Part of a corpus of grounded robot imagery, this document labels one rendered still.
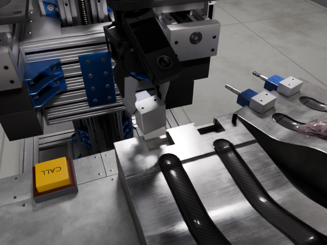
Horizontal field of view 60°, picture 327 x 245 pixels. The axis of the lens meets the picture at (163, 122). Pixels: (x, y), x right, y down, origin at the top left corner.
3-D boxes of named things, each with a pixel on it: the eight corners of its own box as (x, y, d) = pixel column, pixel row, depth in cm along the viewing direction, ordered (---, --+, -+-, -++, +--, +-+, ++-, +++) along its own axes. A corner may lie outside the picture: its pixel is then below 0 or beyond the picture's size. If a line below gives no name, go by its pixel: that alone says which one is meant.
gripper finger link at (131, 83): (123, 100, 57) (127, 58, 51) (136, 117, 53) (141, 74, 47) (108, 102, 55) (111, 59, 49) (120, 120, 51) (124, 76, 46)
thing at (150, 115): (117, 98, 62) (113, 78, 59) (137, 91, 64) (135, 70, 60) (144, 135, 54) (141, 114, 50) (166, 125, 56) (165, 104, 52)
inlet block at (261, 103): (218, 97, 75) (221, 79, 72) (231, 90, 77) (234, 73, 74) (258, 123, 67) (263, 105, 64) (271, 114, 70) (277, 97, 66)
